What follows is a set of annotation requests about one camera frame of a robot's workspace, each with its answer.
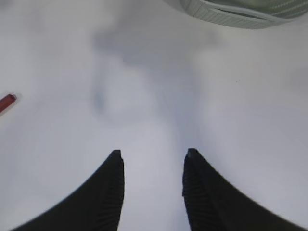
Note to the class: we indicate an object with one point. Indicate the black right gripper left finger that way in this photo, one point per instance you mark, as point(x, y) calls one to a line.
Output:
point(95, 206)

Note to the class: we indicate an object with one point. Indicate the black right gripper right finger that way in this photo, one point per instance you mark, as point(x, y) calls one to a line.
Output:
point(213, 204)

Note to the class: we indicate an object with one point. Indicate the red marker pen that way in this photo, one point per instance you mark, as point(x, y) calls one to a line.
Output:
point(7, 101)

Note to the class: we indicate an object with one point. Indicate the green plastic woven basket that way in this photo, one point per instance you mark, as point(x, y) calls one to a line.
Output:
point(244, 14)

